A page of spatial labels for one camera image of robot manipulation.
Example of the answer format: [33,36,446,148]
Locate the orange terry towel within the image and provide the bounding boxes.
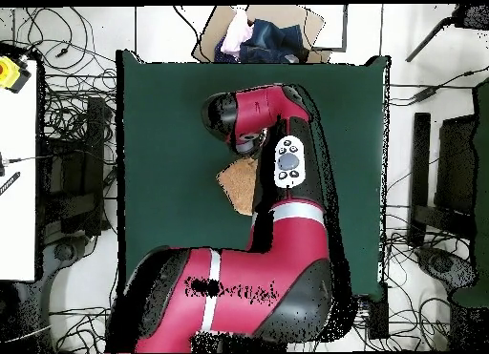
[216,156,260,217]

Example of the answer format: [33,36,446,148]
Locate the dark green table cloth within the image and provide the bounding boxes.
[116,50,392,302]

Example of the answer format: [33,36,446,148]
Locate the blue denim jeans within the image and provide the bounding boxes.
[213,18,311,64]

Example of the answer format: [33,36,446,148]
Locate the pink garment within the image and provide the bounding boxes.
[220,8,254,59]

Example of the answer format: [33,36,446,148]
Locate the brown cardboard box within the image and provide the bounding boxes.
[191,5,333,64]

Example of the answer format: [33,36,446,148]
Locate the black power strip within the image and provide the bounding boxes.
[366,282,391,340]

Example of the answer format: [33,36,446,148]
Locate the black grey stand foot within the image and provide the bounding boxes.
[414,244,478,294]
[37,235,93,332]

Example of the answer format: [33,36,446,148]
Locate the white desk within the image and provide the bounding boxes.
[0,59,39,282]

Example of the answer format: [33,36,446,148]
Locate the green covered side table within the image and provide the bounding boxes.
[450,78,489,309]

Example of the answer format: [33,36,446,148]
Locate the yellow emergency stop button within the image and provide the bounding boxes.
[0,55,32,94]

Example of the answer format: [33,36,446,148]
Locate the black tripod leg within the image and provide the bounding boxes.
[405,3,489,63]

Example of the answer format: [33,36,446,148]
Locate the black floor cable bundle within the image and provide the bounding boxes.
[354,216,459,351]

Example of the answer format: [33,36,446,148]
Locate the black cable tangle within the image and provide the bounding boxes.
[12,6,117,141]

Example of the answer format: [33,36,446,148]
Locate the black cable with adapter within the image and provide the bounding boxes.
[387,65,489,107]

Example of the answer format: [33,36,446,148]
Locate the black cables with adapter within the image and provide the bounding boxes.
[49,305,116,353]

